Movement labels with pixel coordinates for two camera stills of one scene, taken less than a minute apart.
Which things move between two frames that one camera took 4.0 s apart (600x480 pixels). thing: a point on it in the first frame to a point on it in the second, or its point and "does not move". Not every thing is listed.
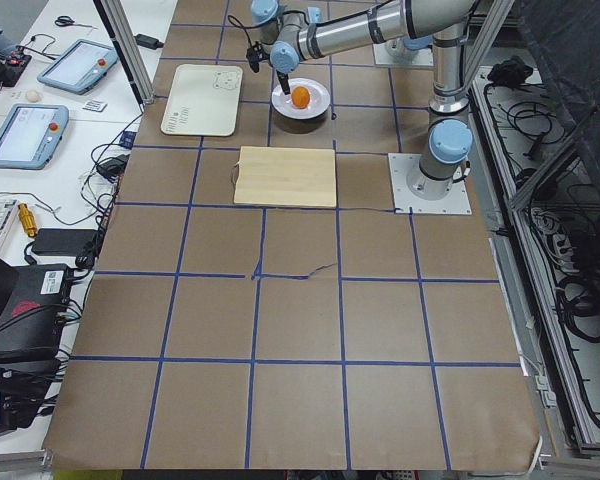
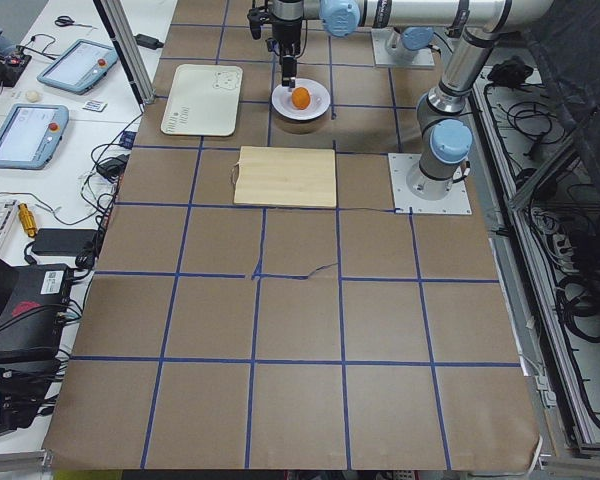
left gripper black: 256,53 to 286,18
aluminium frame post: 122,33 does not move
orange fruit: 300,97 does not move
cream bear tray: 205,100 does not move
